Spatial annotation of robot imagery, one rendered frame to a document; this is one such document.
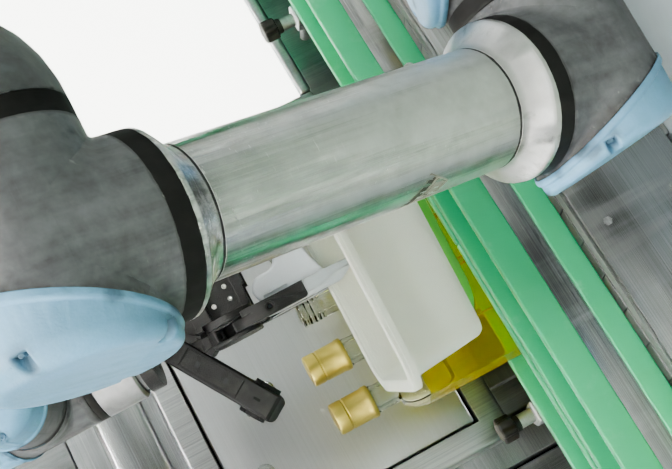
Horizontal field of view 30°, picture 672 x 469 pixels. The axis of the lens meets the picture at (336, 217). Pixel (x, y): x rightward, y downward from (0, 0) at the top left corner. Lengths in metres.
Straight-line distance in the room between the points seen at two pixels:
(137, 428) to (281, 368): 0.18
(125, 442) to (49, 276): 0.83
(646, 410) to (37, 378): 0.69
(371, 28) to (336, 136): 0.69
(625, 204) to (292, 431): 0.46
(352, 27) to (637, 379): 0.51
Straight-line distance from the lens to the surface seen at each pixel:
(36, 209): 0.64
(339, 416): 1.29
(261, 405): 1.12
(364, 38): 1.41
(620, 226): 1.22
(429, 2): 0.90
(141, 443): 1.45
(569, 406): 1.26
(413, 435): 1.43
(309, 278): 1.11
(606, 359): 1.20
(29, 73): 0.68
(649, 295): 1.21
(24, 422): 1.02
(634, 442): 1.19
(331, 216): 0.74
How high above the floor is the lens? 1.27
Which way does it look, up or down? 9 degrees down
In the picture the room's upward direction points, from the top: 117 degrees counter-clockwise
